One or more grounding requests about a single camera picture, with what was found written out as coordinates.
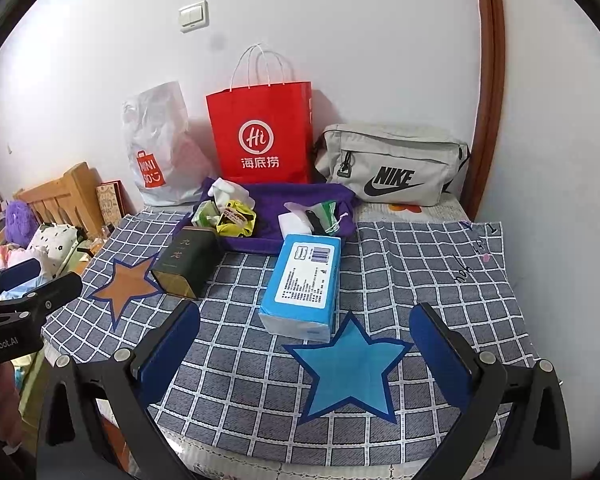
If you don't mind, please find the red book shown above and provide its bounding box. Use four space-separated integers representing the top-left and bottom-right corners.
100 181 129 218

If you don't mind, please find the purple plush toy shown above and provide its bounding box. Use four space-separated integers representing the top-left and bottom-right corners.
2 200 40 248

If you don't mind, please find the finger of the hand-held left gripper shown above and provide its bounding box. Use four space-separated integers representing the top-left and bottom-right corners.
0 258 42 301
0 272 83 323

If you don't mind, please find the white cloth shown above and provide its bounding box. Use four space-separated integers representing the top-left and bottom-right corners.
283 201 323 217

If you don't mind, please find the black strap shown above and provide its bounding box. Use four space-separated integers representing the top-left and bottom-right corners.
304 208 328 235

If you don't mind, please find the patterned notebook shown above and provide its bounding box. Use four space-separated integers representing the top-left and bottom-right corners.
96 183 126 226

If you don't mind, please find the dark green wipes packet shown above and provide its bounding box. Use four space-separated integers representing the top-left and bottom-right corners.
320 201 348 236

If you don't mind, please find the white polka-dot pillow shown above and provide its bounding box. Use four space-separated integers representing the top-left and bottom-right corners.
27 223 81 276

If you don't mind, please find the light green tissue packet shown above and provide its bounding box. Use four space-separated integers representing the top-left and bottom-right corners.
191 200 226 228

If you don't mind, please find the white sponge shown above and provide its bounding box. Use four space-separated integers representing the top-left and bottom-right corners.
278 211 313 237

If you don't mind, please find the red paper bag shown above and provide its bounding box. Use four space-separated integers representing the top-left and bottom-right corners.
206 45 313 186

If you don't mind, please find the white light switch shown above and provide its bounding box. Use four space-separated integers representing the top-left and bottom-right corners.
178 1 210 33

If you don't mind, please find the purple towel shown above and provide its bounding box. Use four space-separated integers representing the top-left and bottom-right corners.
172 176 357 255

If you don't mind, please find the wooden headboard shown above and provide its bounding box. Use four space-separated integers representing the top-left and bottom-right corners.
14 161 106 226

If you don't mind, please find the dark green tea tin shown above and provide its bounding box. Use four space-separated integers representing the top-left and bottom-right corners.
150 226 220 300

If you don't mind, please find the person's left hand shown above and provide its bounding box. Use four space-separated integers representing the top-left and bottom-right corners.
0 361 23 455

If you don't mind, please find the white plastic shopping bag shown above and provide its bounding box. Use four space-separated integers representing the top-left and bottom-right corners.
121 81 216 207

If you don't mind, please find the yellow mesh pouch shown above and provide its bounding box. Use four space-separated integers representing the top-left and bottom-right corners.
216 200 258 237

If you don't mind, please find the grey checked star-print cloth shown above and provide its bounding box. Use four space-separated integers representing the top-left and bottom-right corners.
42 210 541 466

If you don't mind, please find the brown wooden door frame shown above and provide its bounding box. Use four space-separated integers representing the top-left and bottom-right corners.
470 0 508 221

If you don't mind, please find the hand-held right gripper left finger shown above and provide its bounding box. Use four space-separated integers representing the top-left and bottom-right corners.
39 301 202 480

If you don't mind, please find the blue tissue pack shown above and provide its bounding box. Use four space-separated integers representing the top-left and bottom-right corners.
257 233 342 344

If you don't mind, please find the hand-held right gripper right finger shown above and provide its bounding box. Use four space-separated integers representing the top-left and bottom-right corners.
409 302 573 480

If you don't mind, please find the grey waist bag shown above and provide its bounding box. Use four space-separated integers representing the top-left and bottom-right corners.
314 123 472 207

